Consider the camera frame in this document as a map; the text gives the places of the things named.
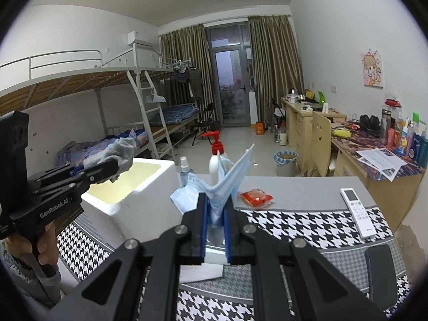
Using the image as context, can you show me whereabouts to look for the black phone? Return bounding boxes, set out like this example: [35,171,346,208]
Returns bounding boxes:
[364,244,407,311]

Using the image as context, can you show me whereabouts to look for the person's left hand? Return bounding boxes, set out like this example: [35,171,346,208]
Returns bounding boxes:
[7,222,59,270]

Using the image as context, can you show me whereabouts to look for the brown curtain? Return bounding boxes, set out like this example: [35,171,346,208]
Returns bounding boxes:
[248,15,305,129]
[160,23,209,124]

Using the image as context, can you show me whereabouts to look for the black headphones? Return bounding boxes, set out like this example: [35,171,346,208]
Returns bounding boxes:
[359,114,382,131]

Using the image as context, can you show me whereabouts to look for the black folding chair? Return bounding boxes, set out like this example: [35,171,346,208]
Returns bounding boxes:
[192,102,218,146]

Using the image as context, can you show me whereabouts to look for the plain wooden desk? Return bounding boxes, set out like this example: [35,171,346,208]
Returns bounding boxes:
[280,98,346,174]

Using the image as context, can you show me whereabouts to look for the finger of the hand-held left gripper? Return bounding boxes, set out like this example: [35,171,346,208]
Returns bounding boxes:
[33,168,120,205]
[28,158,119,188]

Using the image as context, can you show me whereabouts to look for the pink cartoon wall poster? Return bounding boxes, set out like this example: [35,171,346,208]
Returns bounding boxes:
[362,48,385,88]

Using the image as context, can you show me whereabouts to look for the white pump bottle red top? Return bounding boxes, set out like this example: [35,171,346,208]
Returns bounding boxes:
[201,130,232,188]

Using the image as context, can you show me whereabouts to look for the red snack packet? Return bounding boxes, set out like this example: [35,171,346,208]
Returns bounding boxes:
[240,189,275,211]

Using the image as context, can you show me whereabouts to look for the houndstooth table mat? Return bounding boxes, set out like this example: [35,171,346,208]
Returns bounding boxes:
[57,205,412,321]

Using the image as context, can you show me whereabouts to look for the dark hanging clothes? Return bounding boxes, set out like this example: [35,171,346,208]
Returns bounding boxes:
[172,63,198,84]

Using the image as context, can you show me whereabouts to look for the row of toiletry bottles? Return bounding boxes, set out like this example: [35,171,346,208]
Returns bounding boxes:
[388,112,428,169]

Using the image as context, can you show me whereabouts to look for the white foam box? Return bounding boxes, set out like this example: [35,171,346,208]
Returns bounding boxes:
[81,158,183,251]

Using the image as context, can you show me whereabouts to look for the wooden desk with patterned cover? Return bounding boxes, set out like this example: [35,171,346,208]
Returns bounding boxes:
[331,127,428,231]

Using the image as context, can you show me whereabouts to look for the grey sock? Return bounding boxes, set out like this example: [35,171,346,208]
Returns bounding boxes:
[83,137,135,183]

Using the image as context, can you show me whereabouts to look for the blue waste basket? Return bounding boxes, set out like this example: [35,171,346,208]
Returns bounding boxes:
[274,150,298,176]

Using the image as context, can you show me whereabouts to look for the printed paper sheets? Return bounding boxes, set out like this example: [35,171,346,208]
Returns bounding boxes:
[356,147,408,181]

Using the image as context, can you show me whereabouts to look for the white tissue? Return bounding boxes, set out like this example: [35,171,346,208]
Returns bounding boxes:
[179,241,224,283]

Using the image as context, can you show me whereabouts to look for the blue checked quilt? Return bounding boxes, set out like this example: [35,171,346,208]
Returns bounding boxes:
[55,129,148,168]

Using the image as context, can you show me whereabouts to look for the small clear spray bottle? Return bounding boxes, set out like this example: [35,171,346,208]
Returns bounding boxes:
[179,156,195,188]

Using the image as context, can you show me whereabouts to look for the wooden chair with smiley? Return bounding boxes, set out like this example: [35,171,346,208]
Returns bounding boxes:
[308,111,335,177]

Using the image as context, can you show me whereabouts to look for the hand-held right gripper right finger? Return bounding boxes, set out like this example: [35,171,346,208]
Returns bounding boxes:
[223,201,388,321]

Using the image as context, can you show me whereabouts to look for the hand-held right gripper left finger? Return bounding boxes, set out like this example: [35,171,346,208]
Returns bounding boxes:
[43,192,206,321]

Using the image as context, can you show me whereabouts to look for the white metal bunk bed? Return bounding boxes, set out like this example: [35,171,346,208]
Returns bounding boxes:
[134,57,201,148]
[0,49,174,188]

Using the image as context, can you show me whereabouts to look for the white air conditioner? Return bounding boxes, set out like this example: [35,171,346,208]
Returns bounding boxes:
[128,31,158,47]

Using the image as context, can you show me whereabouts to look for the glass balcony door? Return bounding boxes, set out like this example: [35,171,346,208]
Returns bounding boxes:
[205,23,253,128]

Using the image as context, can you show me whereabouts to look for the blue face mask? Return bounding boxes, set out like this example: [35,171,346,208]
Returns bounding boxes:
[201,144,256,238]
[170,174,204,214]

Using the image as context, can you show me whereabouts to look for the grey thermos flask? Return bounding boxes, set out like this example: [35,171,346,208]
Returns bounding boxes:
[381,107,392,139]

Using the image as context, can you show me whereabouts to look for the white remote control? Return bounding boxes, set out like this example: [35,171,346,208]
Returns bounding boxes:
[340,188,377,239]

